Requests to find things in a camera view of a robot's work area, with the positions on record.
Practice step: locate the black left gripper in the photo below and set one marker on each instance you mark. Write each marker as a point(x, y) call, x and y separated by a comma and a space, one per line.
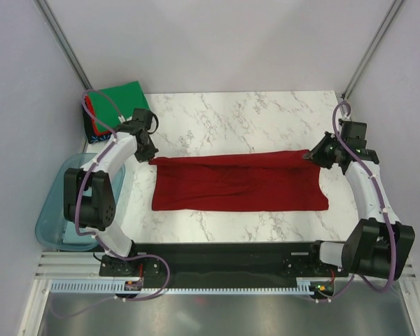
point(143, 157)

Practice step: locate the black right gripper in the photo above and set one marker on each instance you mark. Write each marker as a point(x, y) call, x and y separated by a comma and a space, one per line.
point(316, 155)

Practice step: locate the dark red t shirt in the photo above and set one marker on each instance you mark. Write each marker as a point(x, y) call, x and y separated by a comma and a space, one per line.
point(273, 182)

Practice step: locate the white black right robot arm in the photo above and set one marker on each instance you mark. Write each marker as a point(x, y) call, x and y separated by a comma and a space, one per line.
point(380, 244)

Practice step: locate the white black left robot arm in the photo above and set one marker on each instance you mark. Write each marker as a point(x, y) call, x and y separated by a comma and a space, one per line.
point(89, 201)

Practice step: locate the folded green t shirt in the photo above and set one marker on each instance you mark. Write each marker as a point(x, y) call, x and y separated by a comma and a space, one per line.
point(126, 97)

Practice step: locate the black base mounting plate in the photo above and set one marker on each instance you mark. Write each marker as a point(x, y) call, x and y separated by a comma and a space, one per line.
point(222, 265)

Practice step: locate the clear blue plastic bin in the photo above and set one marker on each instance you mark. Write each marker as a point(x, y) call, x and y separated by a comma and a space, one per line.
point(52, 230)

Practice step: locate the white slotted cable duct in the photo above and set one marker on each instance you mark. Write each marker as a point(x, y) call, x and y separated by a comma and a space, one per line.
point(120, 287)

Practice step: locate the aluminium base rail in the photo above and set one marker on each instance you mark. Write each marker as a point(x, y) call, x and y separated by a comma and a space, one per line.
point(73, 265)

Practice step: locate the left aluminium frame post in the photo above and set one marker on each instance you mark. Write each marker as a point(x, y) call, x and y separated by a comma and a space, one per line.
point(63, 42)

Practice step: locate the aluminium frame post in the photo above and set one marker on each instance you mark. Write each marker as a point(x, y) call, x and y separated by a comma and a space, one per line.
point(63, 42)
point(372, 48)

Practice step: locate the right aluminium frame post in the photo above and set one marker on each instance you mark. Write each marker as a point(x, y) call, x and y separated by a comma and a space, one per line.
point(372, 48)

